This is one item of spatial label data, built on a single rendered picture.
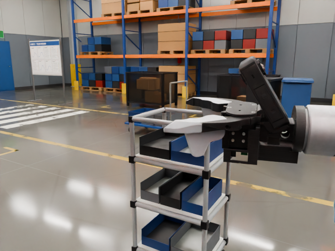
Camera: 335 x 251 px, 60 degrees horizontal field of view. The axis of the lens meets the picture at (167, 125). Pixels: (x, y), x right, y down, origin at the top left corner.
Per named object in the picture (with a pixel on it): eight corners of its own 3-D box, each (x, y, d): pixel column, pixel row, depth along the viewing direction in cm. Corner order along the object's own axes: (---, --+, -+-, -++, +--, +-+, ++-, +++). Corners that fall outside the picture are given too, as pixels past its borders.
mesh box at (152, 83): (126, 105, 847) (124, 71, 825) (142, 101, 919) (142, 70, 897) (163, 109, 787) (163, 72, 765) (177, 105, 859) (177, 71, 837)
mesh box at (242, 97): (215, 114, 707) (217, 74, 686) (228, 109, 777) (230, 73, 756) (268, 120, 640) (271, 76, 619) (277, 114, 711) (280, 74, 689)
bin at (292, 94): (276, 131, 541) (281, 79, 520) (278, 125, 598) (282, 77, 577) (308, 134, 520) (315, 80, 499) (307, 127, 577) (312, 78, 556)
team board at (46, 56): (27, 101, 928) (20, 38, 884) (41, 99, 970) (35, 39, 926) (59, 105, 853) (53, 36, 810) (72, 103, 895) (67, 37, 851)
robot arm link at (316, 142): (344, 114, 38) (330, 98, 46) (306, 113, 40) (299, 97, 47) (335, 165, 41) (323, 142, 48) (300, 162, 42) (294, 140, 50)
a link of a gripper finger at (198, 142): (171, 167, 42) (228, 155, 44) (170, 128, 40) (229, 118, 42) (164, 158, 44) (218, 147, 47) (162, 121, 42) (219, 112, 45)
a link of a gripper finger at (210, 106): (186, 125, 58) (221, 138, 51) (185, 96, 56) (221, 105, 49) (197, 121, 59) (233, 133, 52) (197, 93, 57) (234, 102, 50)
